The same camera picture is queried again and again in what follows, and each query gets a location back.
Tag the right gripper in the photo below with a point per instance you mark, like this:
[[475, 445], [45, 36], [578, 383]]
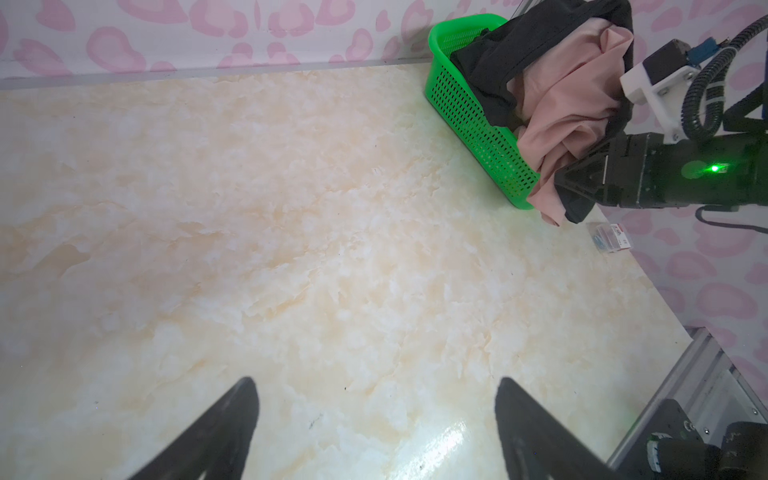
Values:
[[615, 173]]

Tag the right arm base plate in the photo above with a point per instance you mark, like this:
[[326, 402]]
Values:
[[669, 447]]

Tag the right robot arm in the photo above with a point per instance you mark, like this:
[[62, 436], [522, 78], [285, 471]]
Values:
[[725, 171]]

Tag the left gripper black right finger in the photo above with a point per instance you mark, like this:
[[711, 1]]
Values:
[[535, 445]]

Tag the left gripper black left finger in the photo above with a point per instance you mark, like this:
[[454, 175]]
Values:
[[216, 445]]

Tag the black shirt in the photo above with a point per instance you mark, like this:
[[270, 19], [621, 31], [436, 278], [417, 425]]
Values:
[[495, 57]]

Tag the green plastic laundry basket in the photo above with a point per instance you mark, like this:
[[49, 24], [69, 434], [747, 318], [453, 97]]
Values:
[[495, 148]]

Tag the pink garment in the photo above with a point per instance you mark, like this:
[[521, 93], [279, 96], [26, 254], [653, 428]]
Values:
[[565, 101]]

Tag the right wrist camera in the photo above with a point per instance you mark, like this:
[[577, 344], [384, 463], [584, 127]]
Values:
[[662, 80]]

